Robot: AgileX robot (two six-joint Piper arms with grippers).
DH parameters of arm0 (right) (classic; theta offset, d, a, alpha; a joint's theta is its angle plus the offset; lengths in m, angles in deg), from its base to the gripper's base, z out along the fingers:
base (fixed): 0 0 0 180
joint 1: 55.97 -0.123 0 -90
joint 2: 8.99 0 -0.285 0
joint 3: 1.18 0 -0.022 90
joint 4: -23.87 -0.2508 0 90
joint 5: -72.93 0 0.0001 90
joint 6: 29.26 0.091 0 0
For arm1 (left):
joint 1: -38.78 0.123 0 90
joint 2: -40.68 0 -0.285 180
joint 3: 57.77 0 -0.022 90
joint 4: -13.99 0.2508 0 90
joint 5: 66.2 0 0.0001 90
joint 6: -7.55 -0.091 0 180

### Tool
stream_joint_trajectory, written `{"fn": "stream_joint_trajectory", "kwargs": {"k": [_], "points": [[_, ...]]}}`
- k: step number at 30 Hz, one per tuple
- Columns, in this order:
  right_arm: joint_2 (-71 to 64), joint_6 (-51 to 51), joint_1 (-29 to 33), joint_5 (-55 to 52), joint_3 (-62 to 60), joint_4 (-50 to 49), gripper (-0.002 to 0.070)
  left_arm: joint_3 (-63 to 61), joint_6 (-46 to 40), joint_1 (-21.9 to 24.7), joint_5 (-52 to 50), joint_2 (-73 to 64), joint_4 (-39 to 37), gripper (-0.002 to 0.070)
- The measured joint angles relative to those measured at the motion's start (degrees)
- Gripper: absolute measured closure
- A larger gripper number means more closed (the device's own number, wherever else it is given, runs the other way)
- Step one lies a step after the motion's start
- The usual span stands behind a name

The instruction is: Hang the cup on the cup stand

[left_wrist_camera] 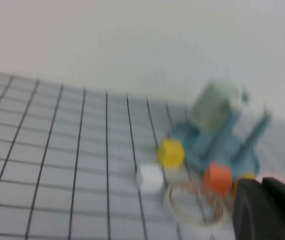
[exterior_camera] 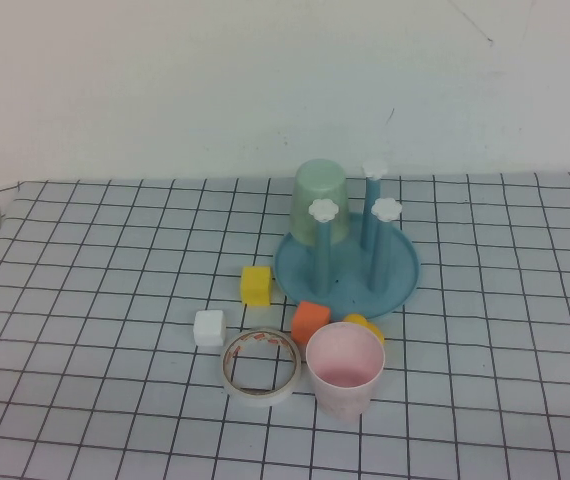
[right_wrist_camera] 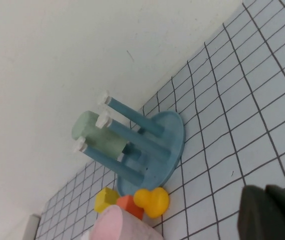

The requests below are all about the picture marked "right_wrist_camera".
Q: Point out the yellow foam cube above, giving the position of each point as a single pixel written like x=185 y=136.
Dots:
x=105 y=200

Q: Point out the green plastic cup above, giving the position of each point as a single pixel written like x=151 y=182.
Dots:
x=87 y=127

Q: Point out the orange foam cube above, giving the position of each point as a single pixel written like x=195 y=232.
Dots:
x=130 y=206

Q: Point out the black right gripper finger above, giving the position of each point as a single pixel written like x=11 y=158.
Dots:
x=265 y=217

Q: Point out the blue cup stand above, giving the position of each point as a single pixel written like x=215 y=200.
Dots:
x=172 y=140

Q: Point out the pink plastic cup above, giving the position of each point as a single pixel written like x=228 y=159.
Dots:
x=122 y=227

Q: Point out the yellow rubber duck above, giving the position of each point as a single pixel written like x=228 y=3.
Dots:
x=155 y=202

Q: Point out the grid pattern tablecloth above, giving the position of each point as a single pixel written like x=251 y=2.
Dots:
x=232 y=112

